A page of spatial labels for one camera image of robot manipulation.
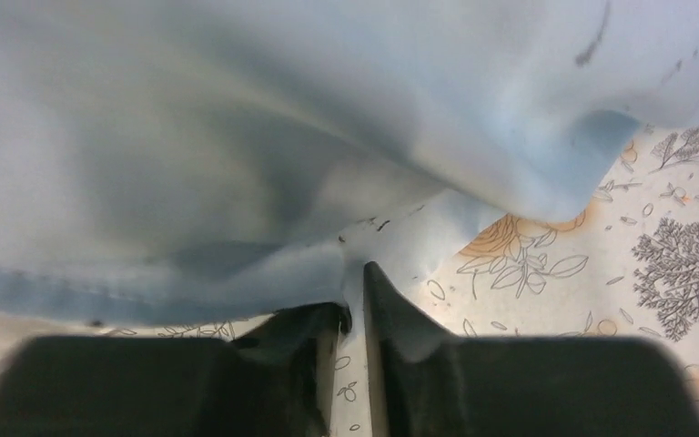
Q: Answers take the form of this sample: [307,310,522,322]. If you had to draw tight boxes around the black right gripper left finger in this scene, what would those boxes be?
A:
[231,303,351,436]

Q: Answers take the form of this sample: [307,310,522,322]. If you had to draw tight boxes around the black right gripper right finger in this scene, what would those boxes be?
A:
[363,261,459,436]

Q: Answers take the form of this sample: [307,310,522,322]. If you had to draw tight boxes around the light blue pillowcase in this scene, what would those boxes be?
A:
[0,1,699,325]

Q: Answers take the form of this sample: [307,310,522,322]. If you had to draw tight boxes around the floral patterned bed sheet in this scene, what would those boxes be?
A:
[0,102,699,437]

